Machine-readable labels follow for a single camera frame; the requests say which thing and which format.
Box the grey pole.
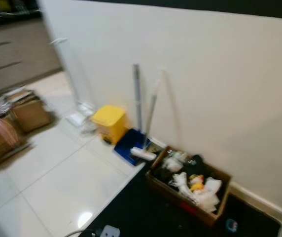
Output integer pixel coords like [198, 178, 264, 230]
[133, 63, 143, 133]

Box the cardboard box of clutter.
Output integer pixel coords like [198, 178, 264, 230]
[146, 145, 232, 228]

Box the grey drawer cabinet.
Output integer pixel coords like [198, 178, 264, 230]
[0, 17, 63, 95]

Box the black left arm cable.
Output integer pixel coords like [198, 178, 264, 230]
[64, 228, 103, 237]

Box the black floor mat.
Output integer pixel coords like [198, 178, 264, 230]
[79, 162, 282, 237]

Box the white head mop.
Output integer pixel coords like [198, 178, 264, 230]
[130, 69, 167, 162]

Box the blue dustpan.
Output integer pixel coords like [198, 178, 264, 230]
[113, 128, 149, 166]

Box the yellow packet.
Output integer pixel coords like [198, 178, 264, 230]
[190, 175, 205, 192]

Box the white plastic bag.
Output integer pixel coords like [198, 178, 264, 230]
[171, 173, 223, 214]

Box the yellow waste bin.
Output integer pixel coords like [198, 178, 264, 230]
[91, 104, 128, 145]

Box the closed brown cardboard box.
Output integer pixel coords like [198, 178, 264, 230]
[9, 89, 53, 134]

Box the small teal black item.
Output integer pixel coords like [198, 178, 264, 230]
[225, 218, 239, 234]

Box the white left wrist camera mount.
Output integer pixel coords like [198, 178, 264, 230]
[101, 225, 121, 237]

